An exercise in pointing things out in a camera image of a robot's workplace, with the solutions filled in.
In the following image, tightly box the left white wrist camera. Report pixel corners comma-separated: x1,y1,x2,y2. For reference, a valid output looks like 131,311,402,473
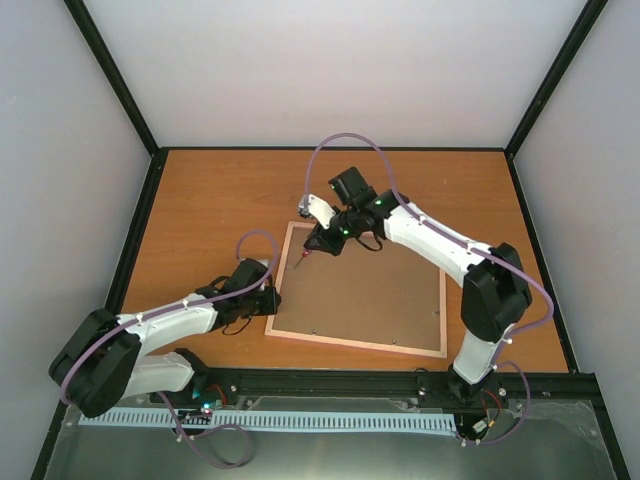
239,258,269,275

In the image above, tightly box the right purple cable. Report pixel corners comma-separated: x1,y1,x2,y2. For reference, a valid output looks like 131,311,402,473
304,132,556,447

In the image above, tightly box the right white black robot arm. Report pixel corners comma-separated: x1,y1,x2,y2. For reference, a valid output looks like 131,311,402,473
298,167,532,405

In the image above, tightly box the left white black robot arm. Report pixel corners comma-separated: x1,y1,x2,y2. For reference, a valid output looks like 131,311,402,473
49,258,281,418

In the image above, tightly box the black mounting rail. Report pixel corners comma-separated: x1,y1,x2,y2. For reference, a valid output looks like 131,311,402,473
169,367,601,409

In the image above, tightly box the light blue slotted cable duct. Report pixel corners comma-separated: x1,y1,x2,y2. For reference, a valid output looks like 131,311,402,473
78,407,456,436

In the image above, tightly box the pink wooden picture frame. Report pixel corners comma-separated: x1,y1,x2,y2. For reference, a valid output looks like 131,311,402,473
263,220,448,359

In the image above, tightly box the black enclosure frame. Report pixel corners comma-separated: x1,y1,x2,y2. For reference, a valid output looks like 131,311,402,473
29,0,632,480

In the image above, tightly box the blue red handled screwdriver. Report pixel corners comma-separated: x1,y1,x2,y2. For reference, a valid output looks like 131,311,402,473
289,250,311,269

